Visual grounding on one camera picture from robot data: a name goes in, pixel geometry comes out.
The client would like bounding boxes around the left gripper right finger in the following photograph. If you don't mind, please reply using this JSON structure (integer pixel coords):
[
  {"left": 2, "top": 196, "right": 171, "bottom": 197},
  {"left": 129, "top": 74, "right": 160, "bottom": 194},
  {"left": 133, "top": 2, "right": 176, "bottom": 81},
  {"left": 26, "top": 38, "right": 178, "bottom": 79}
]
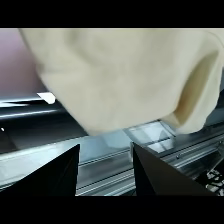
[{"left": 131, "top": 142, "right": 215, "bottom": 197}]

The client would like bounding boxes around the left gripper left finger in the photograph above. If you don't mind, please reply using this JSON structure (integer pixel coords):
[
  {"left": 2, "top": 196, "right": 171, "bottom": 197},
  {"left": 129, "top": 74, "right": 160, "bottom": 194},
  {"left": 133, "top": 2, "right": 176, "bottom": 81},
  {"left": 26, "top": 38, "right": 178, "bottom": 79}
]
[{"left": 0, "top": 143, "right": 81, "bottom": 197}]

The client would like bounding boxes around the silver frame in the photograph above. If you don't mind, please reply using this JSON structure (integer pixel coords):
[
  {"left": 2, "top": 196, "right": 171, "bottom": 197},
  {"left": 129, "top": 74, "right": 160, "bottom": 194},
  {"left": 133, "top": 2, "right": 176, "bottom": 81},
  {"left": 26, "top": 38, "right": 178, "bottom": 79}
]
[{"left": 0, "top": 120, "right": 224, "bottom": 197}]

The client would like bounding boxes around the cream shirt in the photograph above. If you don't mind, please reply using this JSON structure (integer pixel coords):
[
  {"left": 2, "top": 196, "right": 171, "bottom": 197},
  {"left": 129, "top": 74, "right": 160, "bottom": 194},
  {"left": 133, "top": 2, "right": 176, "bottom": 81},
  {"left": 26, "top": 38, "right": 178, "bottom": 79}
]
[{"left": 18, "top": 28, "right": 224, "bottom": 137}]

